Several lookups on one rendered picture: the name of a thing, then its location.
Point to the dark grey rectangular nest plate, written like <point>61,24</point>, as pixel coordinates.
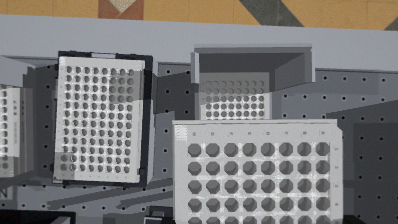
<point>156,213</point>

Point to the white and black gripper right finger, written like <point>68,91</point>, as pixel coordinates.
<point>351,219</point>

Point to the grey perforated base plate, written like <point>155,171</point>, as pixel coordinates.
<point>364,102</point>

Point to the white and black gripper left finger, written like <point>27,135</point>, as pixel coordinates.
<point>167,220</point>

